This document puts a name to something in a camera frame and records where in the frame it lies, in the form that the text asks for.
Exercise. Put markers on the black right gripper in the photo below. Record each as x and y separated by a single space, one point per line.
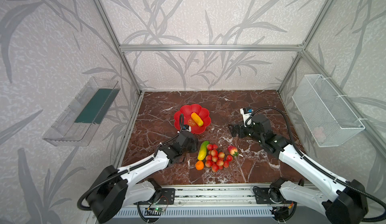
239 130

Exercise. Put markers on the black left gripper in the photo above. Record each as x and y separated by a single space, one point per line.
187 132

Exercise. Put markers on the fake strawberry with green leaf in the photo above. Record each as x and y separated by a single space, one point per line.
233 151

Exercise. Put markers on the yellow fake banana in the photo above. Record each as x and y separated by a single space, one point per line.
197 119

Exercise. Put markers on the fake orange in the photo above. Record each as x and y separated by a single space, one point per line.
199 165

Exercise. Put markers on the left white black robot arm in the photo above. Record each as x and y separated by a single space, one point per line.
115 188

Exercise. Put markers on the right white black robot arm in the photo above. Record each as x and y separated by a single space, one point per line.
340 201

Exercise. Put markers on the red flower-shaped fruit bowl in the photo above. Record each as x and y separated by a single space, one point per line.
186 111

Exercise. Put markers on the green circuit board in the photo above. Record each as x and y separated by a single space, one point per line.
156 211

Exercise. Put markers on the pink object in basket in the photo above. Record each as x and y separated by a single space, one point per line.
319 134

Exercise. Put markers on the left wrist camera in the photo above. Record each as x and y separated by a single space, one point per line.
186 127

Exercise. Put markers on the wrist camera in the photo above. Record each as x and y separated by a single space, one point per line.
186 127
247 113

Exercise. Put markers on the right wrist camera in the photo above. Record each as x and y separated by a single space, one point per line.
247 113

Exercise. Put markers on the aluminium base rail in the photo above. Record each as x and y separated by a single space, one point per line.
211 200

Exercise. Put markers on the white wire mesh basket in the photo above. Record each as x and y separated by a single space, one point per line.
321 105

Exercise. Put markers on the clear plastic wall shelf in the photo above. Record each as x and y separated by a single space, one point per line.
79 122

